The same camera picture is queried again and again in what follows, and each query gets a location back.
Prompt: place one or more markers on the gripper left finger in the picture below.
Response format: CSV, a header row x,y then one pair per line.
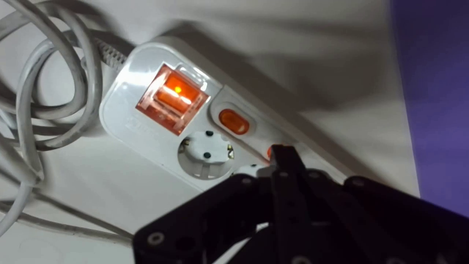
x,y
205,220

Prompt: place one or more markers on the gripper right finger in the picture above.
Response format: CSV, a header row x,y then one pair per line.
x,y
366,227

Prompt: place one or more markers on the white power strip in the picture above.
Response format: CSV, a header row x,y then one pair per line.
x,y
146,121

